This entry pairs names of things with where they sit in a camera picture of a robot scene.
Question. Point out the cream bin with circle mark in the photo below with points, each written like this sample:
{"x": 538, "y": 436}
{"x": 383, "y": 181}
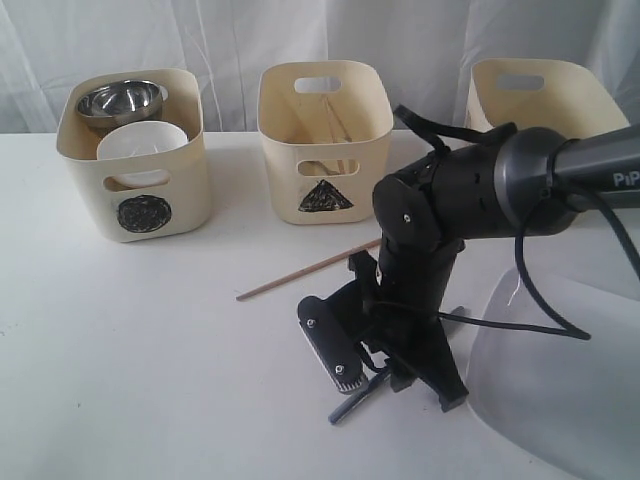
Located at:
{"x": 142, "y": 197}

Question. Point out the stainless steel bowl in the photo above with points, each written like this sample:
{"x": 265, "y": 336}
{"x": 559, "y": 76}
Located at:
{"x": 119, "y": 103}

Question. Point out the cream bin with square mark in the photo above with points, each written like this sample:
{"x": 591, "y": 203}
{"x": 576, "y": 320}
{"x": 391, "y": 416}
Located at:
{"x": 556, "y": 94}

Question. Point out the white square plate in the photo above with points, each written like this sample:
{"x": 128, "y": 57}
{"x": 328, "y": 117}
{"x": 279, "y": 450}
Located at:
{"x": 573, "y": 404}

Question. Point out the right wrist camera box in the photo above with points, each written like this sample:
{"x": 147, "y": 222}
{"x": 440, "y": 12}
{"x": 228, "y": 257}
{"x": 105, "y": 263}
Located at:
{"x": 332, "y": 346}

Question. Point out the steel table knife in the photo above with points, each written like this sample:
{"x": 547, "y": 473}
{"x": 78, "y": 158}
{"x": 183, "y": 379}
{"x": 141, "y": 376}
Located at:
{"x": 377, "y": 381}

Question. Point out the cream bin with triangle mark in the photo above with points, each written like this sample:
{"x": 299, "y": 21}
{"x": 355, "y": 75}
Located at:
{"x": 289, "y": 96}

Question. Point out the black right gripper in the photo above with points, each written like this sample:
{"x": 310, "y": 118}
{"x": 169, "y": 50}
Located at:
{"x": 402, "y": 291}

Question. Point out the wooden chopstick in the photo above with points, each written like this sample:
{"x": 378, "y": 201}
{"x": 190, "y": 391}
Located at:
{"x": 294, "y": 276}
{"x": 326, "y": 127}

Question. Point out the white plastic bowl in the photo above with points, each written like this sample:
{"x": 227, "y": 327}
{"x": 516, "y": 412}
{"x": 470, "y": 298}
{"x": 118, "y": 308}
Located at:
{"x": 140, "y": 139}

